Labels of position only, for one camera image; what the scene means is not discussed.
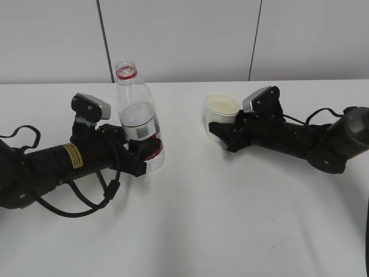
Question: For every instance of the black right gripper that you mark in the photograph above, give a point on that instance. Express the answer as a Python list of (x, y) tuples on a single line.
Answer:
[(246, 128)]

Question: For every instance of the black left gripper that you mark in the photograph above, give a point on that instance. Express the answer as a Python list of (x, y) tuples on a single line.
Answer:
[(103, 148)]

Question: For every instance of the clear plastic water bottle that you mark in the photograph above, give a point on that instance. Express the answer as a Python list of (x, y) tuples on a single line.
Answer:
[(135, 104)]

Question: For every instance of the white paper cup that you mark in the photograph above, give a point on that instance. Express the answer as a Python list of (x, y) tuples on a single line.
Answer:
[(220, 108)]

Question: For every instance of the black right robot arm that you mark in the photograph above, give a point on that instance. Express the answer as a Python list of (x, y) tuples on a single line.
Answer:
[(326, 147)]

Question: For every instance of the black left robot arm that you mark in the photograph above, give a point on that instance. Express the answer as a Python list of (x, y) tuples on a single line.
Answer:
[(27, 175)]

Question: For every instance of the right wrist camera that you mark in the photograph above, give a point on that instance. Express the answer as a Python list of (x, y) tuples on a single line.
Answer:
[(262, 100)]

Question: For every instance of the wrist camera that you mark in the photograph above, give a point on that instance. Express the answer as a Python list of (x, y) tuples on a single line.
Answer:
[(90, 108), (262, 100)]

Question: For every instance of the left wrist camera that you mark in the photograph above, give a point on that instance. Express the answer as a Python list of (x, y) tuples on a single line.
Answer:
[(90, 108)]

